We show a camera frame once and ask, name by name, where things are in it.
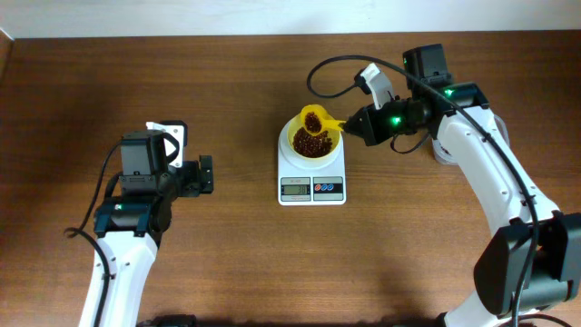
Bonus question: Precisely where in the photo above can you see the yellow plastic measuring scoop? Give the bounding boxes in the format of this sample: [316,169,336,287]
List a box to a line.
[300,104,346,136]

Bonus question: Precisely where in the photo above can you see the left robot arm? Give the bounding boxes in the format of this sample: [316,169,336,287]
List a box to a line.
[79,121,213,326]

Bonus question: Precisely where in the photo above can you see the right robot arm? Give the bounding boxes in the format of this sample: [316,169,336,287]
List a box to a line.
[344,45,580,326]

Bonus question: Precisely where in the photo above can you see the pale yellow plastic bowl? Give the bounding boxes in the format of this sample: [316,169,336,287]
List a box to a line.
[283,114,341,159]

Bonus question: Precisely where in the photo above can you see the white digital kitchen scale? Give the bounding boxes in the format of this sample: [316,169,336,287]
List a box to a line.
[276,118,347,206]

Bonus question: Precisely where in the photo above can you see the red adzuki beans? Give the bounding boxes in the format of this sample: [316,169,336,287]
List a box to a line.
[292,128,333,158]

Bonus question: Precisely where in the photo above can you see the clear plastic food container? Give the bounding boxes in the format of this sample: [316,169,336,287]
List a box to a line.
[431,114,510,165]

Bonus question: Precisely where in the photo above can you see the right black cable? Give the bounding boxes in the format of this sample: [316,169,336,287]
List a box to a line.
[306,54,541,327]

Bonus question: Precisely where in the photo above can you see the black cable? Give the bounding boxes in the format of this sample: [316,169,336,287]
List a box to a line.
[63,138,181,327]
[306,54,541,327]

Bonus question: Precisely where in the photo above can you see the left black cable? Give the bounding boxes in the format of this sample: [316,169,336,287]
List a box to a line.
[63,138,181,327]

